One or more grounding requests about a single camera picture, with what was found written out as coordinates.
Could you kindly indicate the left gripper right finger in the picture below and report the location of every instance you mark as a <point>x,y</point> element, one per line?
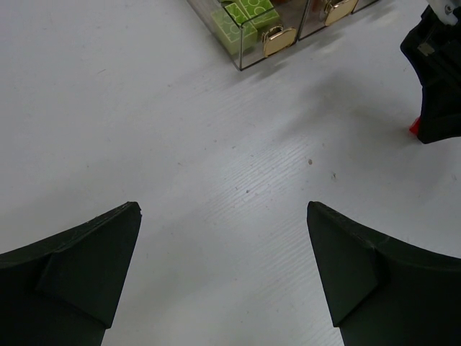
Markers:
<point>381,290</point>

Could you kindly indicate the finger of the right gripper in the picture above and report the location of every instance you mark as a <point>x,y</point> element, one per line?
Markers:
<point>433,50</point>

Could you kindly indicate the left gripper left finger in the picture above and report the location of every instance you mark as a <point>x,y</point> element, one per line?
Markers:
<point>65,289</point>

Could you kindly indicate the small red lego piece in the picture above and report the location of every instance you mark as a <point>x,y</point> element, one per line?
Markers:
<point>414,128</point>

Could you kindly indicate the lime lego brick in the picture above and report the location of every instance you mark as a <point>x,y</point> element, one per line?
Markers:
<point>259,13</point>
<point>231,35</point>

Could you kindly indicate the clear bin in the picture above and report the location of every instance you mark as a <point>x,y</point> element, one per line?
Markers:
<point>311,16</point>
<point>270,41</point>

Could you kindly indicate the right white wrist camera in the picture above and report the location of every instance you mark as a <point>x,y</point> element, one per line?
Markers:
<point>445,10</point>

